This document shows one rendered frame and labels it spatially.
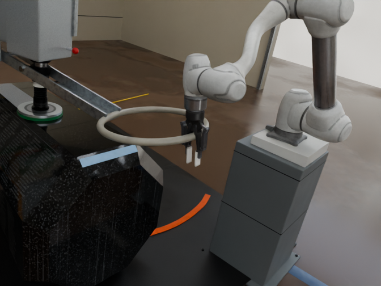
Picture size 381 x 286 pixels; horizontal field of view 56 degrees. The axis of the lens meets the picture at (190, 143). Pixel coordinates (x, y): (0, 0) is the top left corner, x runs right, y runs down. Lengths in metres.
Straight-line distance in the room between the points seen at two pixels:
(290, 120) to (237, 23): 4.89
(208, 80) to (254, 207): 1.02
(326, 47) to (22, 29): 1.31
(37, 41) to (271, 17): 1.00
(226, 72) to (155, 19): 6.75
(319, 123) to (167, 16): 6.15
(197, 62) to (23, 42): 0.84
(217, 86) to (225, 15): 5.67
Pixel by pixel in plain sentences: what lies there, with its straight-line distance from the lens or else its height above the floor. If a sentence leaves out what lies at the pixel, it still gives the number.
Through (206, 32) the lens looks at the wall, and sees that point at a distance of 7.09.
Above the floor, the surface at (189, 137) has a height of 1.00.
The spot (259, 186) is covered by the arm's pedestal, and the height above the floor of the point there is 0.61.
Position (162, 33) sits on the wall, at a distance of 7.80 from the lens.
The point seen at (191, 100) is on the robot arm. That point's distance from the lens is 1.37.
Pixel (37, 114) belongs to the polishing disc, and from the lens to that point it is 1.93.
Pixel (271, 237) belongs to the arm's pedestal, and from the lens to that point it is 2.10.
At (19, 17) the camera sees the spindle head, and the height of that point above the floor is 1.28.
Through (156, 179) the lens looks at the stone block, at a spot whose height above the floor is 0.59.
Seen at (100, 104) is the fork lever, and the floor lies 0.94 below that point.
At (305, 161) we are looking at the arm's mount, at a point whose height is 0.83.
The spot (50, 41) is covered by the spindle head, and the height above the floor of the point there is 1.19.
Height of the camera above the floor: 1.56
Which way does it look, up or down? 24 degrees down
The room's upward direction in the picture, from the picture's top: 11 degrees clockwise
